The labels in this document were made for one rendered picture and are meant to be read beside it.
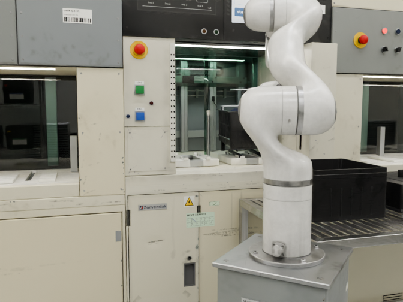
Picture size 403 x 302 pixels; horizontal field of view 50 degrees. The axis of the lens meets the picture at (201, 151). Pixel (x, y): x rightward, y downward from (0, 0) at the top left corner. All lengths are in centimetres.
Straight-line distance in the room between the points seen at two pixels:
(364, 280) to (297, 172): 125
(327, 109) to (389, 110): 170
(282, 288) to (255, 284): 7
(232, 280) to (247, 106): 42
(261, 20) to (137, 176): 76
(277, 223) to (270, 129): 23
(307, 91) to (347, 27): 100
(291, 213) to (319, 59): 96
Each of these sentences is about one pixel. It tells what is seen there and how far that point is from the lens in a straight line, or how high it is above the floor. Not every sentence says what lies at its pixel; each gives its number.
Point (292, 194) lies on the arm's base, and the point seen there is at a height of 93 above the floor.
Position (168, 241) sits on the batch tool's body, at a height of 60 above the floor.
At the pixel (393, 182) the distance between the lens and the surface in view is 173.
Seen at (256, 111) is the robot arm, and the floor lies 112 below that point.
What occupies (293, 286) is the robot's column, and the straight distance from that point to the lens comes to 102.
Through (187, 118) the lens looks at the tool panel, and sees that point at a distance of 257.
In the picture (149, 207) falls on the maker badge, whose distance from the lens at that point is 171.
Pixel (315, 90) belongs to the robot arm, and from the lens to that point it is 106.
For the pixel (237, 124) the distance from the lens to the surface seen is 198.
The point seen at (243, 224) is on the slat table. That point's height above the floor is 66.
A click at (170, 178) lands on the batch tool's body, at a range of 171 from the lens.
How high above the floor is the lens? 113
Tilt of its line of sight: 6 degrees down
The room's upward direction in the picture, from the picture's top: straight up
